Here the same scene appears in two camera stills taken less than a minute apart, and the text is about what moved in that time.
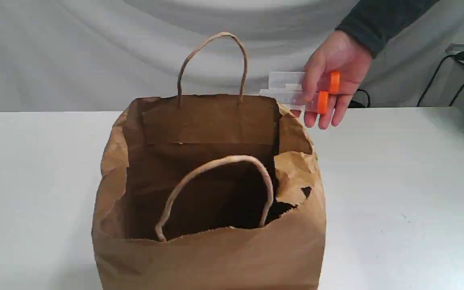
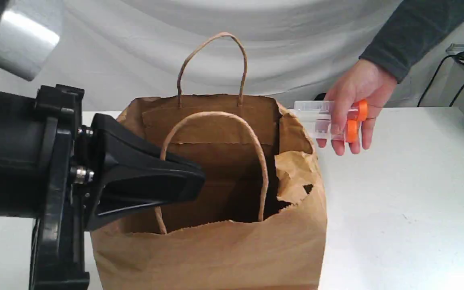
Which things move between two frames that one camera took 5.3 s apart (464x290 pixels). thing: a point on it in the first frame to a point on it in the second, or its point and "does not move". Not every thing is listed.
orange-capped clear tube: x=329 y=81 to x=359 y=108
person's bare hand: x=344 y=52 to x=352 y=104
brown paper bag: x=208 y=194 does not move
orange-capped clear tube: x=300 y=97 to x=346 y=130
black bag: x=354 y=104 to x=320 y=96
